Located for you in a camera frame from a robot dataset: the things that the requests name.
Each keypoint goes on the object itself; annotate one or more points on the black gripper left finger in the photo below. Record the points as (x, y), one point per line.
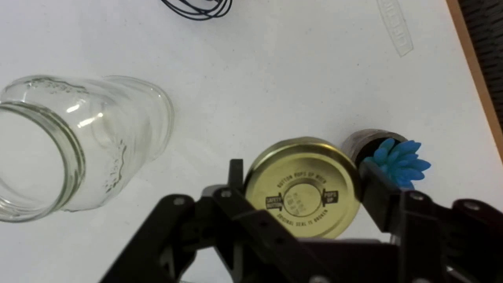
(209, 241)

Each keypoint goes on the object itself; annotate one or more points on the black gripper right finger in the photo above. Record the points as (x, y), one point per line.
(445, 241)

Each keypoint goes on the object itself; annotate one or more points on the gold metal jar lid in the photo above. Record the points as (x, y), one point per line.
(300, 178)

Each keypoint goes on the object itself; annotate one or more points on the blue succulent in grey pot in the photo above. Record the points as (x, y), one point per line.
(401, 163)

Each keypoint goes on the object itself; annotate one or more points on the clear glass jar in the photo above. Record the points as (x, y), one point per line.
(104, 136)

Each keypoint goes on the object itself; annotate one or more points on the brown wooden table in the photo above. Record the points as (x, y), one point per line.
(473, 68)

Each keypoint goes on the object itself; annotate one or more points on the white foam board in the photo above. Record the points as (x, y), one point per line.
(287, 79)

